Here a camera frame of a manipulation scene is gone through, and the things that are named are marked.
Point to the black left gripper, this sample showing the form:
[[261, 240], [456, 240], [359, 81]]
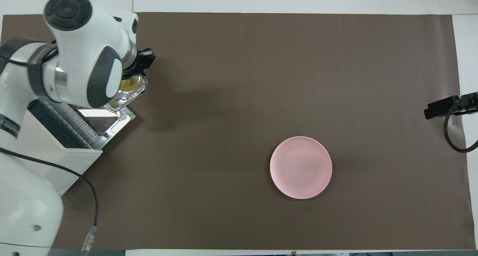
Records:
[[143, 60]]

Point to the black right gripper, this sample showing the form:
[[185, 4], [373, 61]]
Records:
[[466, 103]]

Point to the yellow ridged bread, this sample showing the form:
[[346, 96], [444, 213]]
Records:
[[127, 86]]

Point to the aluminium foil tray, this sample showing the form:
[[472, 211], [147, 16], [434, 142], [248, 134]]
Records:
[[129, 97]]

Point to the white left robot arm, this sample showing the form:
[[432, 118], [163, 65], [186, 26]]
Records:
[[74, 43]]

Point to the glass oven door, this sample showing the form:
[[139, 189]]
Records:
[[108, 125]]

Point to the cream toaster oven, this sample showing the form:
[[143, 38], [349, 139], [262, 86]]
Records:
[[48, 162]]

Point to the brown table mat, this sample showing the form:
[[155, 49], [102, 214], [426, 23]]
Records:
[[242, 99]]

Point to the pink round plate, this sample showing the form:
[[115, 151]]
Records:
[[301, 168]]

